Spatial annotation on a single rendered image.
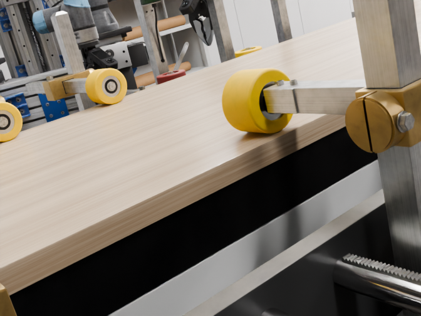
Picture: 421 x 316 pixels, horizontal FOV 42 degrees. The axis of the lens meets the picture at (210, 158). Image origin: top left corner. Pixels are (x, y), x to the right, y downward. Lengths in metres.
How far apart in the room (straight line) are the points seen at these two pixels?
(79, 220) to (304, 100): 0.27
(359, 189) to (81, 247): 0.42
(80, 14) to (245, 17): 4.00
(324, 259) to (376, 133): 0.13
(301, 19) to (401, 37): 5.94
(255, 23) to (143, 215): 5.32
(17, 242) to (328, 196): 0.41
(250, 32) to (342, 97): 5.20
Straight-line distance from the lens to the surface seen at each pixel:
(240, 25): 5.68
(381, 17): 0.49
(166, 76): 1.48
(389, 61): 0.49
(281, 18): 1.91
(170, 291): 0.62
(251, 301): 0.48
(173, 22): 4.55
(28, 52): 2.29
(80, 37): 1.86
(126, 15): 4.79
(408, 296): 0.50
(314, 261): 0.53
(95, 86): 1.24
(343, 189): 0.79
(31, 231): 0.59
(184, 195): 0.60
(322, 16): 6.76
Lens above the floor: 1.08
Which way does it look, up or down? 16 degrees down
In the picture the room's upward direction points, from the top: 14 degrees counter-clockwise
